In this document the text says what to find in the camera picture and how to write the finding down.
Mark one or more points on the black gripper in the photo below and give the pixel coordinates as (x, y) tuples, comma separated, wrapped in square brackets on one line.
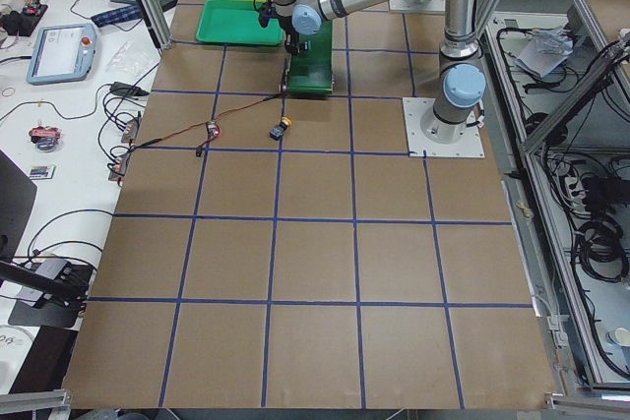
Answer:
[(292, 37)]

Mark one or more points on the yellow push button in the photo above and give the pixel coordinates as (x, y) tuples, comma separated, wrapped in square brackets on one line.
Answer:
[(278, 130)]

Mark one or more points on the green conveyor belt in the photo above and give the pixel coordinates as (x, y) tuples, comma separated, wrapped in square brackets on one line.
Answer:
[(310, 72)]

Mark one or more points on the green plastic tray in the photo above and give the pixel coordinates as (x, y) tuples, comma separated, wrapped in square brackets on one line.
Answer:
[(234, 22)]

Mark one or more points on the small red controller board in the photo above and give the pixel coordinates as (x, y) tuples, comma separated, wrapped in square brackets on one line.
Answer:
[(213, 130)]

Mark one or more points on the blue checkered pouch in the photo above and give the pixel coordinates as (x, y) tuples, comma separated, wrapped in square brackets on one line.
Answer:
[(117, 16)]

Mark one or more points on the black power adapter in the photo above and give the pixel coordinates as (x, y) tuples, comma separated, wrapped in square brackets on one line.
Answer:
[(126, 90)]

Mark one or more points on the near teach pendant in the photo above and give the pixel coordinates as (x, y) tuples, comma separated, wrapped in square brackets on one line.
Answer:
[(62, 54)]

